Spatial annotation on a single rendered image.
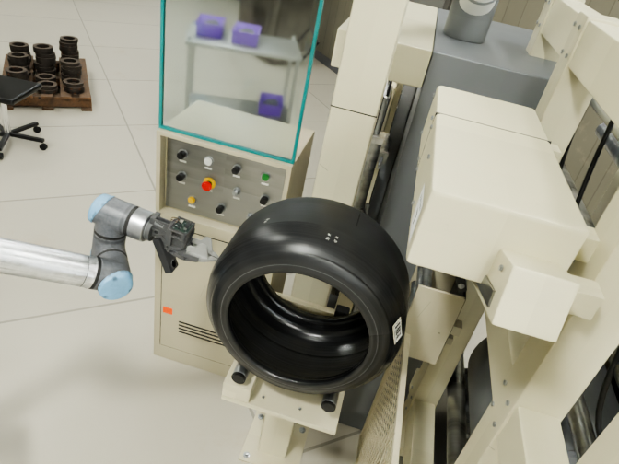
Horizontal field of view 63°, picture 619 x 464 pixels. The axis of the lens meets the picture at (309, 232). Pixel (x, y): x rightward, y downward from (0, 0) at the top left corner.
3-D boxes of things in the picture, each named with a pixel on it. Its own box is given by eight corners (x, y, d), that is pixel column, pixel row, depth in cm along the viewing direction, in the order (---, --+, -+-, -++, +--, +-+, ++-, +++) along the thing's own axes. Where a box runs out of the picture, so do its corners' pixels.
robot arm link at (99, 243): (91, 277, 145) (96, 242, 139) (87, 252, 153) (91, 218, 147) (125, 276, 150) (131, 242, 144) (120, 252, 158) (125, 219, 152)
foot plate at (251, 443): (256, 411, 248) (257, 408, 247) (309, 428, 246) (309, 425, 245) (238, 459, 226) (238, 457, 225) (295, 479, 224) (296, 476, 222)
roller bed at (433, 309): (397, 314, 189) (421, 250, 172) (437, 326, 187) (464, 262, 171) (392, 352, 172) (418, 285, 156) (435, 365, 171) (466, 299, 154)
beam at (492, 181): (418, 137, 138) (436, 83, 130) (511, 161, 136) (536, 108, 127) (401, 262, 87) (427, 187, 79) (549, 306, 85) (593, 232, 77)
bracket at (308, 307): (256, 306, 186) (260, 285, 180) (361, 338, 182) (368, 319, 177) (253, 312, 183) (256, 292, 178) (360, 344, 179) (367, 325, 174)
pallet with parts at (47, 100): (1, 110, 458) (-7, 63, 435) (3, 66, 542) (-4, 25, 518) (97, 110, 494) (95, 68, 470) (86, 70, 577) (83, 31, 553)
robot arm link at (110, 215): (101, 214, 150) (105, 185, 145) (140, 229, 150) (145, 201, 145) (83, 228, 142) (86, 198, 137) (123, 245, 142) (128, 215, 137)
